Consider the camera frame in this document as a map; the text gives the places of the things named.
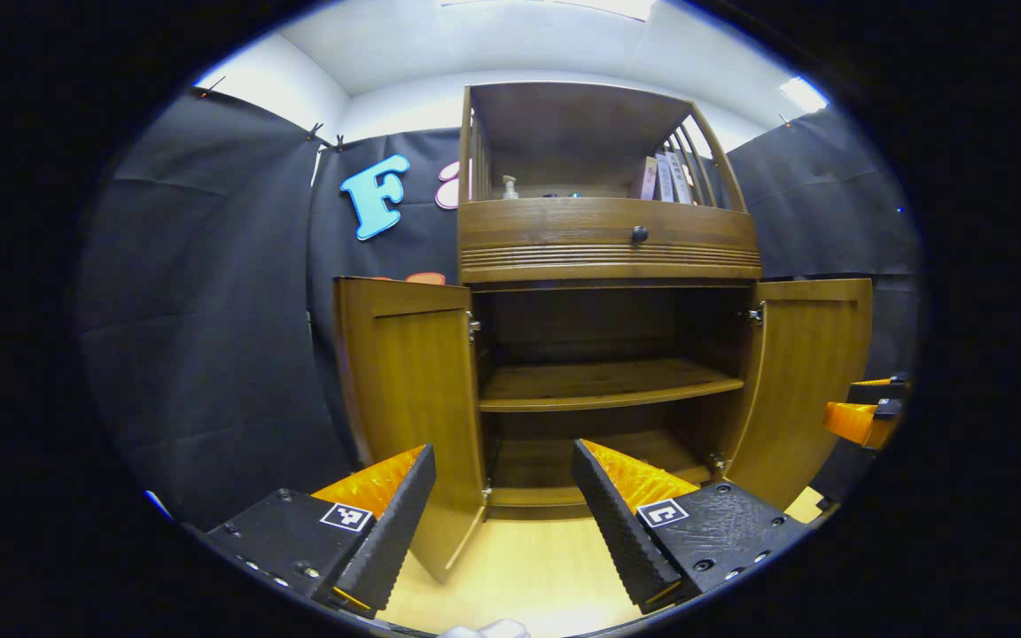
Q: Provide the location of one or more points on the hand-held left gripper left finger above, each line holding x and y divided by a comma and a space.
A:
391, 532

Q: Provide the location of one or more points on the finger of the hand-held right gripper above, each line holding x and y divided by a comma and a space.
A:
874, 392
852, 424

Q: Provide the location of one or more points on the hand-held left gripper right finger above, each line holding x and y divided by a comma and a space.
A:
621, 532

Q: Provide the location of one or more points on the wooden shoe cabinet door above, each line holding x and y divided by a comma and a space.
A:
812, 372
413, 399

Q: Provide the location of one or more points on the black backdrop cloth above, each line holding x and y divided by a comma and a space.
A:
209, 310

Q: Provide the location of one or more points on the white book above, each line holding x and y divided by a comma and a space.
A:
679, 177

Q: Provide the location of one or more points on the grey book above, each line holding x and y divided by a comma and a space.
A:
663, 179

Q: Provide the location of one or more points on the small ceiling light panel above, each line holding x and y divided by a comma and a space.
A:
803, 93

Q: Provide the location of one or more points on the pink book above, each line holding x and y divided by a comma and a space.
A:
649, 182

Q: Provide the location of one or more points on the wooden drawer with black knob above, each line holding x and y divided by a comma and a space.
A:
546, 232

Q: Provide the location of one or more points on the clear pump bottle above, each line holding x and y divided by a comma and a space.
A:
510, 190

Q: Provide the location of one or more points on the long ceiling light panel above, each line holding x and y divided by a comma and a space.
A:
555, 5

